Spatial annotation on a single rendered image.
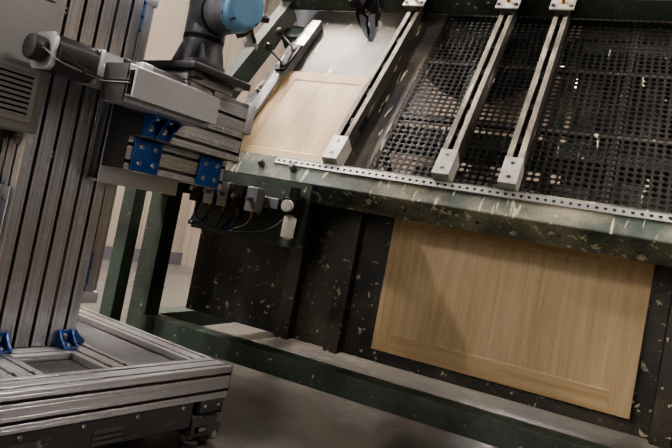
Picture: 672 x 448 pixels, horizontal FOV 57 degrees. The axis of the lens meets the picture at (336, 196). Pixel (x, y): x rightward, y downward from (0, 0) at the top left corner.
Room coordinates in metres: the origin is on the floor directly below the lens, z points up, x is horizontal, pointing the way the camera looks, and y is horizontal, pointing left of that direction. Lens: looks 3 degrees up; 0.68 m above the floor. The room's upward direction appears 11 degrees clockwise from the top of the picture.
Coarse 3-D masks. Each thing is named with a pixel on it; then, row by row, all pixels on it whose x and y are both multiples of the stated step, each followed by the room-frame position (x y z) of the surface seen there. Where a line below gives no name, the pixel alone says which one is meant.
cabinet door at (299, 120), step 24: (288, 72) 2.83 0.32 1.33; (288, 96) 2.71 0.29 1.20; (312, 96) 2.67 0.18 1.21; (336, 96) 2.64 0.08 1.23; (264, 120) 2.63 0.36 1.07; (288, 120) 2.60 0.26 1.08; (312, 120) 2.56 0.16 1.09; (336, 120) 2.53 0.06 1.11; (264, 144) 2.53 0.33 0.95; (288, 144) 2.49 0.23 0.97; (312, 144) 2.46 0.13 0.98
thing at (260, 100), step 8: (320, 24) 3.03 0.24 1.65; (304, 32) 2.99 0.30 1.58; (312, 32) 2.98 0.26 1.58; (304, 40) 2.94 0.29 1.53; (312, 40) 2.99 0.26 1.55; (304, 48) 2.93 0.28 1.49; (296, 56) 2.88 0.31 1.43; (296, 64) 2.89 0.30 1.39; (280, 72) 2.81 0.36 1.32; (272, 80) 2.78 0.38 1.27; (280, 80) 2.79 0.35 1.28; (264, 88) 2.75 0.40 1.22; (272, 88) 2.74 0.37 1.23; (256, 96) 2.72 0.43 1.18; (264, 96) 2.71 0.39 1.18; (256, 104) 2.68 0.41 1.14; (264, 104) 2.70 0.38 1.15; (256, 112) 2.66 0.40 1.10
